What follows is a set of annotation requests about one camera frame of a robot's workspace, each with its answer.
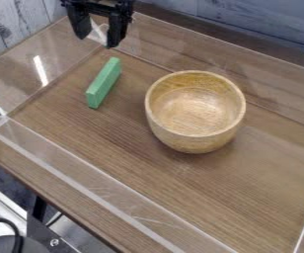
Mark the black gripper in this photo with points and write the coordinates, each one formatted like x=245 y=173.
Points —
x=118 y=9

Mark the green rectangular block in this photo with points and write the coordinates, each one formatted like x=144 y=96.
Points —
x=104 y=82

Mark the brown wooden bowl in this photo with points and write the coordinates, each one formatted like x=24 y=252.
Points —
x=195 y=109

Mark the black table leg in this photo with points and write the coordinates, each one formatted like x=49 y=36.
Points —
x=40 y=209

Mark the clear acrylic enclosure wall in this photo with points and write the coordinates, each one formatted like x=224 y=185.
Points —
x=148 y=198

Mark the black metal mount plate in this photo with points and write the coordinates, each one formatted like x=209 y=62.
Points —
x=42 y=240

